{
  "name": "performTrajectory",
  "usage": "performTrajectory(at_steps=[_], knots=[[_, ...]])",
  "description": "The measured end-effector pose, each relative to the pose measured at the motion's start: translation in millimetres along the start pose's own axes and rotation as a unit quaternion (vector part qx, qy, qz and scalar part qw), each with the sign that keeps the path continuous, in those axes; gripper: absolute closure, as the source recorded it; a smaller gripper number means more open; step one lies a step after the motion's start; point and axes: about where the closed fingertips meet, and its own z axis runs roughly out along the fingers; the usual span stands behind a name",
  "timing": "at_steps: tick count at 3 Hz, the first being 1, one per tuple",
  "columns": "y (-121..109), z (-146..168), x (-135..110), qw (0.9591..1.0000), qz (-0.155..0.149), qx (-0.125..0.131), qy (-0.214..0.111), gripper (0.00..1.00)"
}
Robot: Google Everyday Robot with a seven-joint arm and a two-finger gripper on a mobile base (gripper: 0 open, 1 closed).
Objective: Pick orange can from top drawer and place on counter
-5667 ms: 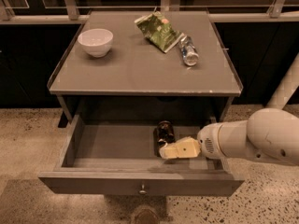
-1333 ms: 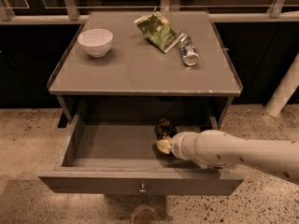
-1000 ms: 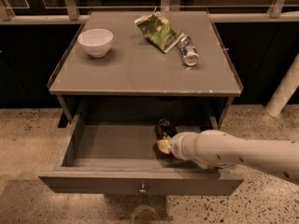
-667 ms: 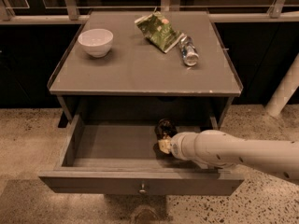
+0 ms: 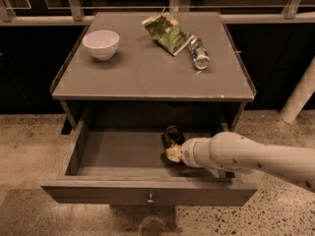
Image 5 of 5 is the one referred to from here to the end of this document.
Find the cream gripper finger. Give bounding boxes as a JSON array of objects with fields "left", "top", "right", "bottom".
[{"left": 165, "top": 147, "right": 177, "bottom": 162}]

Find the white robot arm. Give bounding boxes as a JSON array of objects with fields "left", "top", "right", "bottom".
[{"left": 162, "top": 126, "right": 315, "bottom": 192}]

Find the grey open top drawer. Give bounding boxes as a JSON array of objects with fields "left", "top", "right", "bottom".
[{"left": 41, "top": 121, "right": 257, "bottom": 207}]

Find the metal drawer knob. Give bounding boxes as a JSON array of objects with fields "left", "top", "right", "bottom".
[{"left": 146, "top": 194, "right": 156, "bottom": 206}]

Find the grey cabinet with counter top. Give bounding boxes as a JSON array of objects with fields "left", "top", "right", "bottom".
[{"left": 51, "top": 12, "right": 256, "bottom": 124}]

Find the clear plastic water bottle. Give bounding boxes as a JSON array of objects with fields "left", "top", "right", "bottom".
[{"left": 188, "top": 37, "right": 210, "bottom": 70}]

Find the green chip bag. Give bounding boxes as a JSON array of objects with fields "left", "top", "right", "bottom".
[{"left": 142, "top": 12, "right": 193, "bottom": 56}]

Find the white ceramic bowl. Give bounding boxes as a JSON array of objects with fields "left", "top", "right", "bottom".
[{"left": 82, "top": 29, "right": 120, "bottom": 61}]

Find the metal railing frame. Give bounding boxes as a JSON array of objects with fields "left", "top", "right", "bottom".
[{"left": 0, "top": 0, "right": 315, "bottom": 26}]

